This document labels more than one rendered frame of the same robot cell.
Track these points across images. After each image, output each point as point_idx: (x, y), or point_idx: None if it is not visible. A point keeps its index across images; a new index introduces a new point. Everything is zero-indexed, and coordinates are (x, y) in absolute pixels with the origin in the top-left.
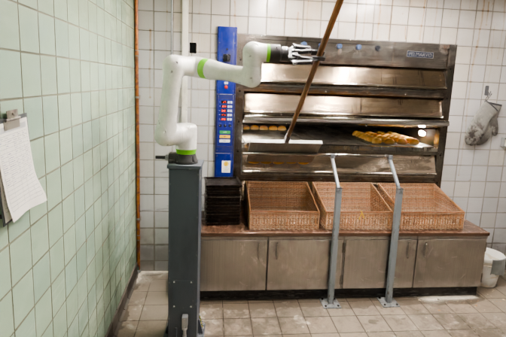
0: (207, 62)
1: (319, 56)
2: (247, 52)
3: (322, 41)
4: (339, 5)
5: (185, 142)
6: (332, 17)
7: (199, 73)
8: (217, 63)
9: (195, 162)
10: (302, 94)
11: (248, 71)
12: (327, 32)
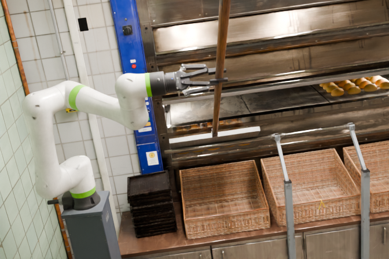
0: (79, 93)
1: (219, 79)
2: (119, 92)
3: (216, 67)
4: (223, 39)
5: (77, 185)
6: (219, 48)
7: (72, 107)
8: (91, 96)
9: (96, 204)
10: (214, 104)
11: (126, 115)
12: (219, 60)
